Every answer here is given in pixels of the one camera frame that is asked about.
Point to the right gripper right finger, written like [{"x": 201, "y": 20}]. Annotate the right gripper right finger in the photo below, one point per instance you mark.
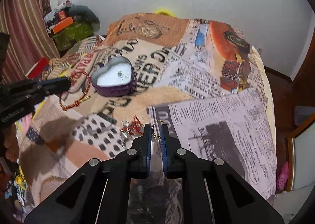
[{"x": 213, "y": 192}]

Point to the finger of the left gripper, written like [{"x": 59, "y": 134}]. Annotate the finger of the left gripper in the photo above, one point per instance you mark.
[{"x": 45, "y": 88}]

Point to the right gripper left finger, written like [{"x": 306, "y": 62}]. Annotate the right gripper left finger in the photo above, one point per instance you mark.
[{"x": 98, "y": 192}]

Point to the gold hoop earring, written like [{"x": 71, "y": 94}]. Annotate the gold hoop earring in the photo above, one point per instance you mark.
[{"x": 155, "y": 131}]

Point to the red and white box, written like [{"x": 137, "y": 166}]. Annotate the red and white box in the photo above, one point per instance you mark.
[{"x": 36, "y": 71}]

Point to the green patterned cloth stand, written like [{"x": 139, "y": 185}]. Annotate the green patterned cloth stand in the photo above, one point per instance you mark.
[{"x": 72, "y": 34}]

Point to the orange shoe box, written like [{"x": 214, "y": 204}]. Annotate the orange shoe box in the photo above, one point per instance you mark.
[{"x": 62, "y": 25}]

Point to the purple heart-shaped tin box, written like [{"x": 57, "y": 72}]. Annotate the purple heart-shaped tin box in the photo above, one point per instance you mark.
[{"x": 114, "y": 79}]

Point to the pink slipper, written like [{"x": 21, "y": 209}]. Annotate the pink slipper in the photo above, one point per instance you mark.
[{"x": 283, "y": 177}]

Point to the small red box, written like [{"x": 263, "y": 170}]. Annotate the small red box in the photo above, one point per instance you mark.
[{"x": 62, "y": 15}]

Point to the striped brown curtain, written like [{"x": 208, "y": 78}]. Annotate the striped brown curtain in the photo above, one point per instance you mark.
[{"x": 23, "y": 21}]

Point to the white sliding wardrobe door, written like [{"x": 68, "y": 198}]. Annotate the white sliding wardrobe door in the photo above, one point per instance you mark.
[{"x": 300, "y": 145}]

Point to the newspaper print bed blanket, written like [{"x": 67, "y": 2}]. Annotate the newspaper print bed blanket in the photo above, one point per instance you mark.
[{"x": 201, "y": 77}]

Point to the yellow round cushion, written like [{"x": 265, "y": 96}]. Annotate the yellow round cushion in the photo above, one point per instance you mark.
[{"x": 164, "y": 11}]

